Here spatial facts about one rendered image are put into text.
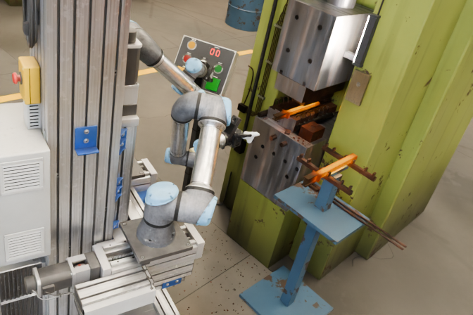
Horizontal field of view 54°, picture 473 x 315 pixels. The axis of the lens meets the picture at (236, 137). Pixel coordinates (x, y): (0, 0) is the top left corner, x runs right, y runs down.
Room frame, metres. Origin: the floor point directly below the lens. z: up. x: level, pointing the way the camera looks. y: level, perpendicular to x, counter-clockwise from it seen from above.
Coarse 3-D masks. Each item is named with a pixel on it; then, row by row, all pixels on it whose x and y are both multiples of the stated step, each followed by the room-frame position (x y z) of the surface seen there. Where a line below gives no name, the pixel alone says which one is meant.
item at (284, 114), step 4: (312, 104) 2.52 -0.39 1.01; (316, 104) 2.54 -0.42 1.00; (292, 108) 2.40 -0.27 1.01; (296, 108) 2.41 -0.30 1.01; (300, 108) 2.42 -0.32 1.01; (304, 108) 2.45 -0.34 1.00; (280, 112) 2.30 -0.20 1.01; (284, 112) 2.32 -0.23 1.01; (288, 112) 2.32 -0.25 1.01; (292, 112) 2.36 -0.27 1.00; (276, 116) 2.25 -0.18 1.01; (280, 116) 2.29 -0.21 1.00; (284, 116) 2.32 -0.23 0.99; (288, 116) 2.32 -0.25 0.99; (276, 120) 2.25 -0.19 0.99
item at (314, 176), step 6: (348, 156) 2.01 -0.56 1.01; (354, 156) 2.02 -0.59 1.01; (336, 162) 1.92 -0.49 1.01; (342, 162) 1.93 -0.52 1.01; (348, 162) 1.97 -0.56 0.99; (324, 168) 1.84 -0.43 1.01; (330, 168) 1.85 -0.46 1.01; (336, 168) 1.89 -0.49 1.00; (312, 174) 1.75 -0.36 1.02; (318, 174) 1.76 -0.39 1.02; (324, 174) 1.81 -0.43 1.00; (306, 180) 1.71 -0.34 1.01; (312, 180) 1.75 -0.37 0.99; (318, 180) 1.76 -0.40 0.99; (306, 186) 1.71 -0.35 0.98
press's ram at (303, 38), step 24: (312, 0) 2.49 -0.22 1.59; (288, 24) 2.42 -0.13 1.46; (312, 24) 2.34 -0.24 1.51; (336, 24) 2.28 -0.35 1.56; (360, 24) 2.47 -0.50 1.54; (288, 48) 2.40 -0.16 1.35; (312, 48) 2.31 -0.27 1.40; (336, 48) 2.34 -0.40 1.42; (288, 72) 2.37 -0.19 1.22; (312, 72) 2.29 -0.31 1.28; (336, 72) 2.40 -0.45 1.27
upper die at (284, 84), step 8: (280, 80) 2.40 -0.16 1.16; (288, 80) 2.37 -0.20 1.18; (280, 88) 2.39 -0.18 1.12; (288, 88) 2.36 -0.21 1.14; (296, 88) 2.33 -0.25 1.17; (304, 88) 2.30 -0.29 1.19; (328, 88) 2.48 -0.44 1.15; (336, 88) 2.56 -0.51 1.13; (296, 96) 2.32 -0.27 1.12; (304, 96) 2.30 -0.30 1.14; (312, 96) 2.36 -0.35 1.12; (320, 96) 2.43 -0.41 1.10
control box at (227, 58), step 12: (180, 48) 2.61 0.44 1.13; (204, 48) 2.60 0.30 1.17; (216, 48) 2.60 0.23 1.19; (180, 60) 2.57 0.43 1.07; (216, 60) 2.56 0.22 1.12; (228, 60) 2.55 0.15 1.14; (216, 72) 2.52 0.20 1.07; (228, 72) 2.52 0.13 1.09; (204, 84) 2.49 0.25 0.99; (228, 84) 2.55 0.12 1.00
